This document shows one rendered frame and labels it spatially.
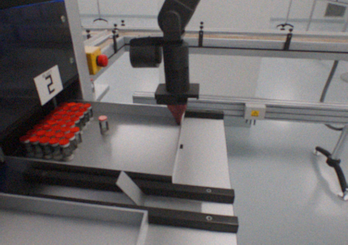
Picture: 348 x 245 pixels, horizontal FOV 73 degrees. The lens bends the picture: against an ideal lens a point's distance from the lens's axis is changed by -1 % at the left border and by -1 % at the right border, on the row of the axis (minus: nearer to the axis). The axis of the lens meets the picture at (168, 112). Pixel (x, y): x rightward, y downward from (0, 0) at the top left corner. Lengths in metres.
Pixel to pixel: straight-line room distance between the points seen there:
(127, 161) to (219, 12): 1.60
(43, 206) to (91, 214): 0.08
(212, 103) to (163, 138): 0.98
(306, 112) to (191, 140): 1.18
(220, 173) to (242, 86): 1.68
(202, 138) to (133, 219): 0.28
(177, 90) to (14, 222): 0.38
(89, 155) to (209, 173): 0.26
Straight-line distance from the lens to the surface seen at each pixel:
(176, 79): 0.52
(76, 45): 0.69
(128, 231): 0.42
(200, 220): 0.40
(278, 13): 8.86
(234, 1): 1.97
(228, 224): 0.41
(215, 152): 0.55
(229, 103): 1.54
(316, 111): 1.70
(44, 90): 0.57
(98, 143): 0.59
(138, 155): 0.54
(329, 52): 1.54
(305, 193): 1.86
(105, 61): 0.77
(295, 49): 1.47
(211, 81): 2.10
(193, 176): 0.49
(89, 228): 0.43
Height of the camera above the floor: 1.22
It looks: 30 degrees down
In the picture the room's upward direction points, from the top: straight up
